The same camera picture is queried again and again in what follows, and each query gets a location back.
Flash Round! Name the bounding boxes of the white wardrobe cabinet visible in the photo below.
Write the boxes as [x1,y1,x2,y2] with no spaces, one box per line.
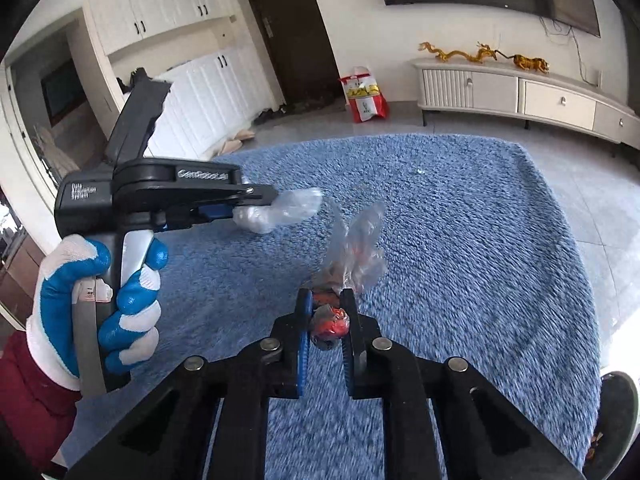
[82,0,281,161]

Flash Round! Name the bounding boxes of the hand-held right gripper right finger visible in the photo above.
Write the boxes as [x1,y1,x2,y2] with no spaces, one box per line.
[340,287,586,480]

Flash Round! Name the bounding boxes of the black trash bin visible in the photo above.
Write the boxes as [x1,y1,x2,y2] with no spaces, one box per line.
[582,371,640,480]

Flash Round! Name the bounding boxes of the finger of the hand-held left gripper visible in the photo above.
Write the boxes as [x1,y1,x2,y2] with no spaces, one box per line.
[155,201,237,234]
[227,183,279,209]

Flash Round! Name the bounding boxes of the gold dragon figurine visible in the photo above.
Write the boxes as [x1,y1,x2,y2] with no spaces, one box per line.
[419,41,476,64]
[475,42,507,64]

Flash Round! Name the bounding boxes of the hanging black cables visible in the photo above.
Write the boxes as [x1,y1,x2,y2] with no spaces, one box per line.
[539,15,601,86]

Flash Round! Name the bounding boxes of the clear plastic bag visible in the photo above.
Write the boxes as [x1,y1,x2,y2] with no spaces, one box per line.
[232,187,325,234]

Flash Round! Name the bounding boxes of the white low tv cabinet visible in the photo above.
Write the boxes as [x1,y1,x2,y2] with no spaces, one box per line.
[410,56,640,153]

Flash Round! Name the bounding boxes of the dark shoes on floor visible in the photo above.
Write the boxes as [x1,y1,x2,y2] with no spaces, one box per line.
[252,107,287,126]

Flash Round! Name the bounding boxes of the gold tiger figurine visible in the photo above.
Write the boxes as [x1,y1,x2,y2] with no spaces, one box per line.
[511,54,550,75]

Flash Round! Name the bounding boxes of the dark brown door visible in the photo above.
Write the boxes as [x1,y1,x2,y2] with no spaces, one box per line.
[236,0,346,107]

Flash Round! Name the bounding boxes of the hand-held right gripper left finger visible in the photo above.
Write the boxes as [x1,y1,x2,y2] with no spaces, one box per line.
[65,287,314,480]

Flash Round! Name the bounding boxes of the blue shaggy rug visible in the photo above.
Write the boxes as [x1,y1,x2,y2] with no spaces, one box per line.
[60,133,603,480]

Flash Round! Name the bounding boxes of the red and white shopping bag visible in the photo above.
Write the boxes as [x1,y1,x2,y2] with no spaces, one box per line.
[340,66,390,124]

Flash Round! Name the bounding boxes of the clear bag with red contents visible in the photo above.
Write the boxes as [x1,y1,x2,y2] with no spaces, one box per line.
[309,199,387,352]

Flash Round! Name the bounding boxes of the person's left forearm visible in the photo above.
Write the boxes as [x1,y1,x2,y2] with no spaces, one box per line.
[0,332,83,475]

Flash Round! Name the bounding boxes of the person's left hand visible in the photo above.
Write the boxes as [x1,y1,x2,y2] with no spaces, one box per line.
[26,234,169,392]

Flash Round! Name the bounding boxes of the dark screen in side room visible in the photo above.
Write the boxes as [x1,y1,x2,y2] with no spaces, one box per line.
[40,59,86,122]

